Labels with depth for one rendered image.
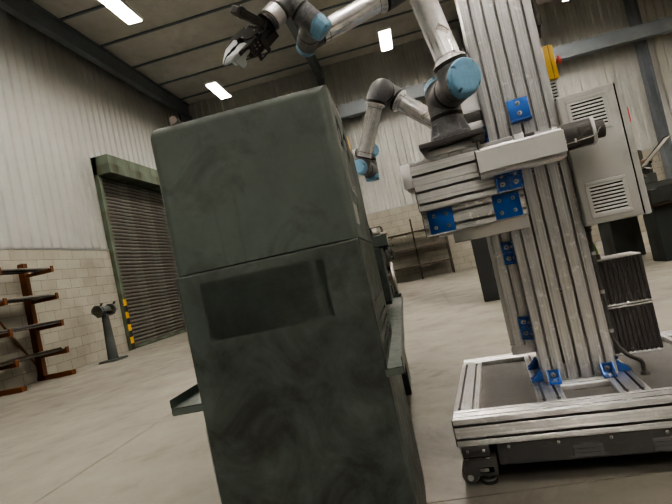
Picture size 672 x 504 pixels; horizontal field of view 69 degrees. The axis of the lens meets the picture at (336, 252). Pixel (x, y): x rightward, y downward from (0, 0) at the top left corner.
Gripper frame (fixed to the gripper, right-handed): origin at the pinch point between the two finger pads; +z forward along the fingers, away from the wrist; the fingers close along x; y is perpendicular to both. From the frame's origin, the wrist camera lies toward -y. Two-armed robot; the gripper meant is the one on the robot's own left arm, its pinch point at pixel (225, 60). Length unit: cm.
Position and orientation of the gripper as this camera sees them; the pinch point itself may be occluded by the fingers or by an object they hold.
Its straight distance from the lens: 162.4
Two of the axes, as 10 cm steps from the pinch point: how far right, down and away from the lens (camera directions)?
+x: -7.4, -4.0, 5.4
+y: 3.4, 4.7, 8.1
